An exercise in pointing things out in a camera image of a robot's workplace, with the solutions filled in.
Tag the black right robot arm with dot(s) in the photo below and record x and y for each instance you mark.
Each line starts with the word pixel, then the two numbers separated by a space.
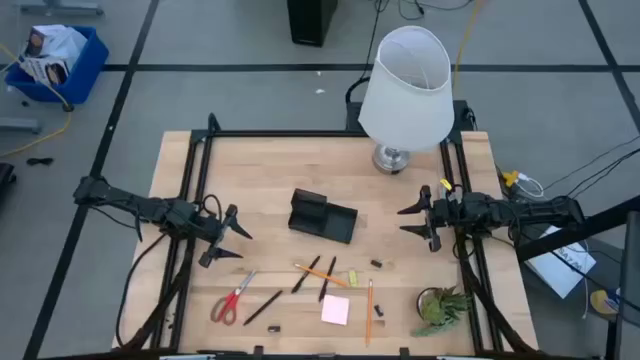
pixel 525 212

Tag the blue plastic bin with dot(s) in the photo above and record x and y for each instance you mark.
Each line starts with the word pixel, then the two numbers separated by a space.
pixel 85 75

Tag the small yellow eraser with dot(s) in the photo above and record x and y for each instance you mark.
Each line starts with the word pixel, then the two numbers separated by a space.
pixel 353 278

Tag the pink sticky note pad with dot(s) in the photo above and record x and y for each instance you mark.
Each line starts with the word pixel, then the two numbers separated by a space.
pixel 335 310

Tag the white shade silver table lamp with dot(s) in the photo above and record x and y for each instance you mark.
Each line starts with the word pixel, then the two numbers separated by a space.
pixel 407 100

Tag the small black binder clip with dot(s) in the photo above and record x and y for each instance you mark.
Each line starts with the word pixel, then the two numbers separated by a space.
pixel 376 263
pixel 273 328
pixel 378 310

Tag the white printed package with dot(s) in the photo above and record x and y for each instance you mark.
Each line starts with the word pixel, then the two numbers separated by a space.
pixel 42 70
pixel 60 42

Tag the grey metal table foot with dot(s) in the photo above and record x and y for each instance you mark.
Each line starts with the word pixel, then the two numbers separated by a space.
pixel 60 8
pixel 20 125

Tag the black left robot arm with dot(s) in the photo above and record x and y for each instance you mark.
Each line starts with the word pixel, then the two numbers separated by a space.
pixel 125 200

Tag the white printed cardboard box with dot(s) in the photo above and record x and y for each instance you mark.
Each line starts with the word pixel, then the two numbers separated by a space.
pixel 560 270

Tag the grey metal post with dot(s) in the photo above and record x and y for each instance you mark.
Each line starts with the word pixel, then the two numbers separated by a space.
pixel 631 285

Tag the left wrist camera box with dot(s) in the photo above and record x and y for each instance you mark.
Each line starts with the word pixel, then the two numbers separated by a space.
pixel 210 230

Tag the yellow round object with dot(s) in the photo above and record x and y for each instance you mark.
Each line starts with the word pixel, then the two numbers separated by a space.
pixel 602 302

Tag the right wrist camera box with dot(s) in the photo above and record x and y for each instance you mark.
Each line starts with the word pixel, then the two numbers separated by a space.
pixel 454 210

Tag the black aluminium table frame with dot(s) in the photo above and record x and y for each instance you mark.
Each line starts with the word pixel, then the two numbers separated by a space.
pixel 280 133

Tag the black metal beam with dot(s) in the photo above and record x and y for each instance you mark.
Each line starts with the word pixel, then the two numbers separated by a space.
pixel 575 232

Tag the black mesh desk organizer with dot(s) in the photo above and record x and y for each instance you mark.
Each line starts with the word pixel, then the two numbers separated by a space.
pixel 325 220

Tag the silver frame bracket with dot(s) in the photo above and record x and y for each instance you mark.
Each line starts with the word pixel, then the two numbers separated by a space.
pixel 187 357
pixel 457 358

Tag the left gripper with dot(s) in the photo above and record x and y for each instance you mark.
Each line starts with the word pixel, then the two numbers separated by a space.
pixel 228 222

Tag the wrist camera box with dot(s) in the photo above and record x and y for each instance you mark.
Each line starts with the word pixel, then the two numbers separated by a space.
pixel 454 210
pixel 210 230

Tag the black computer tower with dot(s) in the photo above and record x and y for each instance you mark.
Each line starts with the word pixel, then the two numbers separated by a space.
pixel 310 20

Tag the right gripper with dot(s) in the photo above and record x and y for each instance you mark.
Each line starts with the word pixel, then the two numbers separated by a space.
pixel 428 219

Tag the potted green succulent plant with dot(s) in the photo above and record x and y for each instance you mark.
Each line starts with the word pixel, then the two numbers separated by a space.
pixel 440 307

